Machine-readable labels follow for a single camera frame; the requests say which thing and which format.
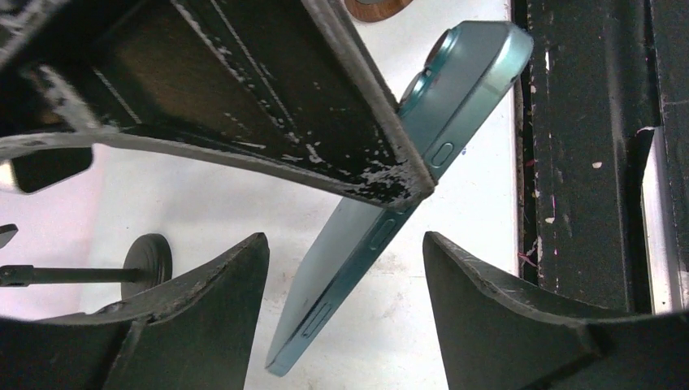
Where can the black front mounting rail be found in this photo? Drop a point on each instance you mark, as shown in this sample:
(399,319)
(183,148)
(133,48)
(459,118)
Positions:
(603,152)

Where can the brown base phone stand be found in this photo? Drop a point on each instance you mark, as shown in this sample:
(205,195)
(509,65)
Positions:
(374,10)

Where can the black phone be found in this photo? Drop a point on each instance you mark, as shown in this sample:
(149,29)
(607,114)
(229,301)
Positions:
(43,168)

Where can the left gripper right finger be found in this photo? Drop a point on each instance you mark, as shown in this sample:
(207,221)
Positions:
(497,331)

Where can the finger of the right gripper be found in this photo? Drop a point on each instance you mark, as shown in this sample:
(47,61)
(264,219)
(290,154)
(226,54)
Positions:
(284,88)

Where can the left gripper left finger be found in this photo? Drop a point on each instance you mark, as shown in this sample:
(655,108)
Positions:
(195,331)

